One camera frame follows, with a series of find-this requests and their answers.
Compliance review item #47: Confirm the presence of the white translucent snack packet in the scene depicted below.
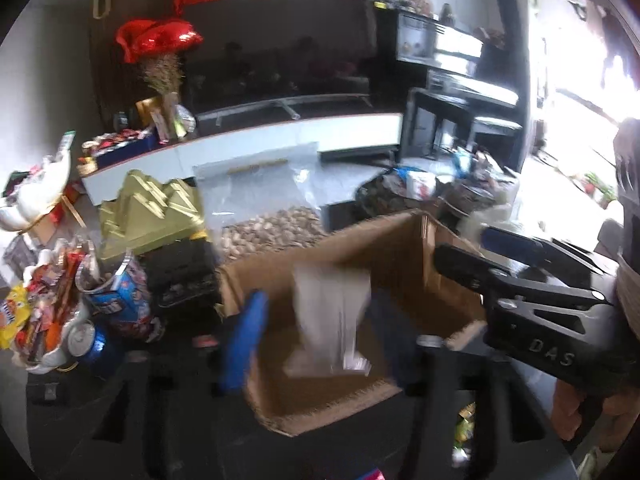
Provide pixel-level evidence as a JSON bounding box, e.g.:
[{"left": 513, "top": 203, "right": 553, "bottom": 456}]
[{"left": 284, "top": 264, "right": 371, "bottom": 378}]

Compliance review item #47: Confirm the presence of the patterned bowl of snacks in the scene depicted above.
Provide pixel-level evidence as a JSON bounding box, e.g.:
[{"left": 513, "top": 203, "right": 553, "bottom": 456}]
[{"left": 354, "top": 168, "right": 440, "bottom": 219}]

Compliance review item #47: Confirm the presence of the bag of pistachios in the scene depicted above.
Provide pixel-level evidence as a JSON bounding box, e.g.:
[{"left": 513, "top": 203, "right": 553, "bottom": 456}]
[{"left": 194, "top": 143, "right": 326, "bottom": 263}]

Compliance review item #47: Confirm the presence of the white tiered snack tray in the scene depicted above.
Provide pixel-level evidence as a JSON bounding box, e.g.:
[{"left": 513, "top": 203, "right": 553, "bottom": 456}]
[{"left": 1, "top": 148, "right": 91, "bottom": 375}]

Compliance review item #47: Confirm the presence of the blue drink can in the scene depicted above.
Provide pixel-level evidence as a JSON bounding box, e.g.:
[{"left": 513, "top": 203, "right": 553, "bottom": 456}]
[{"left": 66, "top": 321, "right": 112, "bottom": 366}]

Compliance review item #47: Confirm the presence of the black upright piano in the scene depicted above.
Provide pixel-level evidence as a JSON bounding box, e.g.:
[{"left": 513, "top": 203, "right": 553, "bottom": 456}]
[{"left": 371, "top": 9, "right": 518, "bottom": 108}]

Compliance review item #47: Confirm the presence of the dried flower vase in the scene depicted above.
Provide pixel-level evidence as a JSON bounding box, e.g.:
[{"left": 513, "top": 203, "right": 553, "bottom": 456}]
[{"left": 142, "top": 53, "right": 186, "bottom": 140}]

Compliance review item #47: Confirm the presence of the black piano bench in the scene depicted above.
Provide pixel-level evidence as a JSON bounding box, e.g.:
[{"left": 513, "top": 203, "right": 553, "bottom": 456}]
[{"left": 466, "top": 116, "right": 522, "bottom": 170}]

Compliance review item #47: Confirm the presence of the white tv cabinet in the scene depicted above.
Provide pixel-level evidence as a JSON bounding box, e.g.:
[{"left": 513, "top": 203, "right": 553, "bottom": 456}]
[{"left": 81, "top": 113, "right": 401, "bottom": 206}]

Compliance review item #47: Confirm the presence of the large black television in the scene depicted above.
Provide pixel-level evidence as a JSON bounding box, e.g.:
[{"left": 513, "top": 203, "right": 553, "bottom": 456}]
[{"left": 182, "top": 0, "right": 376, "bottom": 114}]

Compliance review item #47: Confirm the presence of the blue m&m snack tub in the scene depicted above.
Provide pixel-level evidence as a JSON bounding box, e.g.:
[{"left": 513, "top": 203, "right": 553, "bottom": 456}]
[{"left": 75, "top": 250, "right": 154, "bottom": 339}]

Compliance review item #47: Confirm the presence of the brown cardboard box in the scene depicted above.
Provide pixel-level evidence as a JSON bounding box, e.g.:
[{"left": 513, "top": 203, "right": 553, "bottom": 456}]
[{"left": 217, "top": 208, "right": 494, "bottom": 437}]

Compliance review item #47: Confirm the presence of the gold pyramid-shaped box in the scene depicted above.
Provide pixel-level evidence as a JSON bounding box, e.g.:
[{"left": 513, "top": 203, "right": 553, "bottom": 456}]
[{"left": 99, "top": 170, "right": 205, "bottom": 261}]

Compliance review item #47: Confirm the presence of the black tea tin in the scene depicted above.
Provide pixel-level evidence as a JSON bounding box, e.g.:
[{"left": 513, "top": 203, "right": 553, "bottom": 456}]
[{"left": 141, "top": 237, "right": 220, "bottom": 309}]

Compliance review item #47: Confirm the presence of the yellow snack bag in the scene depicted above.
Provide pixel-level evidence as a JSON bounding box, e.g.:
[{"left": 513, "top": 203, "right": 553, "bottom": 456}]
[{"left": 0, "top": 283, "right": 32, "bottom": 350}]

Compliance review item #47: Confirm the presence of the blue snack gift box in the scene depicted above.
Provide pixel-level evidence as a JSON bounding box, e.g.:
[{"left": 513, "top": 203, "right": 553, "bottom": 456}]
[{"left": 79, "top": 128, "right": 158, "bottom": 169}]

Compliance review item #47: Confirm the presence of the person's right hand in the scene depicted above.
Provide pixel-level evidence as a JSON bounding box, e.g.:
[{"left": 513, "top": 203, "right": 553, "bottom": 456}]
[{"left": 550, "top": 379, "right": 639, "bottom": 453}]

